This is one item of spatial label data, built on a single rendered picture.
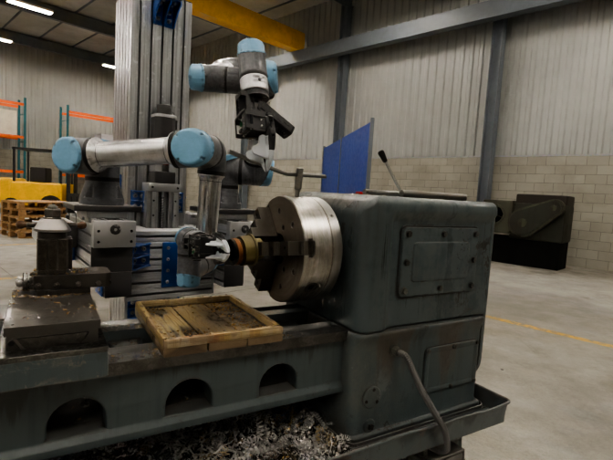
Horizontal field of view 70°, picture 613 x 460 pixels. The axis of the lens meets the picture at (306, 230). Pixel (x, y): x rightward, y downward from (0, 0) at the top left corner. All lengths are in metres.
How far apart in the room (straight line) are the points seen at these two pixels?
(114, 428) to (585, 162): 10.75
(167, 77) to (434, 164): 10.83
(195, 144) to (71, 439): 0.83
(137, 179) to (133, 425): 1.10
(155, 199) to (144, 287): 0.36
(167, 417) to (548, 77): 11.31
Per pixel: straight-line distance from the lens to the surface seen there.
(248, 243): 1.21
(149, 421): 1.14
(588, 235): 11.14
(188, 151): 1.39
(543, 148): 11.53
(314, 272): 1.19
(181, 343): 1.06
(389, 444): 1.36
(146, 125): 1.96
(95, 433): 1.12
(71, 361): 0.97
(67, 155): 1.60
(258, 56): 1.25
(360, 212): 1.22
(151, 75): 2.00
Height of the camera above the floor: 1.25
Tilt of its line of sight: 5 degrees down
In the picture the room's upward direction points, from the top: 3 degrees clockwise
